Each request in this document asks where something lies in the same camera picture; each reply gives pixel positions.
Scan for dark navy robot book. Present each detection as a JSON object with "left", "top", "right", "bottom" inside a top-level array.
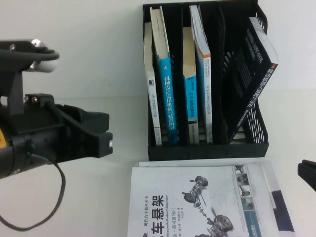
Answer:
[{"left": 227, "top": 16, "right": 278, "bottom": 144}]

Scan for white book with navy patch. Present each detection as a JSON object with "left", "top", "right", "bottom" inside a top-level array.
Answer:
[{"left": 137, "top": 159, "right": 296, "bottom": 234}]

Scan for light blue DTC book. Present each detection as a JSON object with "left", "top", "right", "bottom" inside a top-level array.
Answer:
[{"left": 181, "top": 26, "right": 200, "bottom": 146}]

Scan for left black camera bracket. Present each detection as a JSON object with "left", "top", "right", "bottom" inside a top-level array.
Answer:
[{"left": 0, "top": 40, "right": 55, "bottom": 117}]

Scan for thick blue-spined book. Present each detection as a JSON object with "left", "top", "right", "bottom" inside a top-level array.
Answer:
[{"left": 149, "top": 5, "right": 179, "bottom": 147}]

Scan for white orange ROS2 book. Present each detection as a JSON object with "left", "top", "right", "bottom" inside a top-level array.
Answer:
[{"left": 188, "top": 4, "right": 213, "bottom": 145}]

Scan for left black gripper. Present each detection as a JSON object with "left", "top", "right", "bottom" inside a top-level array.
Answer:
[{"left": 11, "top": 93, "right": 114, "bottom": 165}]

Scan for thin white book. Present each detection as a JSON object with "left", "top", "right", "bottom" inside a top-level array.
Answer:
[{"left": 143, "top": 22, "right": 163, "bottom": 147}]

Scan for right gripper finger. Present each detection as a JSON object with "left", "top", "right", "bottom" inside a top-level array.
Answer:
[{"left": 297, "top": 159, "right": 316, "bottom": 193}]

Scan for white car suspension book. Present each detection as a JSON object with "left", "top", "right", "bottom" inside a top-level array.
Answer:
[{"left": 126, "top": 163, "right": 283, "bottom": 237}]

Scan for black plastic book stand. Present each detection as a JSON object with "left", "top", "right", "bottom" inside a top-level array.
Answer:
[{"left": 142, "top": 0, "right": 270, "bottom": 162}]

